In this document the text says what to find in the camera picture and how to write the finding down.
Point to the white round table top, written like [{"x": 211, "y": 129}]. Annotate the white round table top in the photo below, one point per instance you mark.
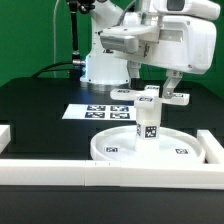
[{"x": 164, "y": 146}]

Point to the white marker sheet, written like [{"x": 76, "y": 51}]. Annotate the white marker sheet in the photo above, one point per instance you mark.
[{"x": 100, "y": 112}]

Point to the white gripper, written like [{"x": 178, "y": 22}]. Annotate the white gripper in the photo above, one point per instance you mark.
[{"x": 185, "y": 44}]

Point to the black camera pole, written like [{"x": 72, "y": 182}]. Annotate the black camera pole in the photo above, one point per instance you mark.
[{"x": 84, "y": 7}]

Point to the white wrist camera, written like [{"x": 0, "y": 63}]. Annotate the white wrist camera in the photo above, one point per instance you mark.
[{"x": 205, "y": 9}]

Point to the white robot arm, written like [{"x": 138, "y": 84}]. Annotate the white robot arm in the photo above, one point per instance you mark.
[{"x": 114, "y": 29}]

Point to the white U-shaped fence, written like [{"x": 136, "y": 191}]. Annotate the white U-shaped fence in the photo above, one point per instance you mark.
[{"x": 208, "y": 175}]

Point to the white cross-shaped table base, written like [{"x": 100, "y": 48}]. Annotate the white cross-shaped table base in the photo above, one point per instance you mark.
[{"x": 149, "y": 97}]

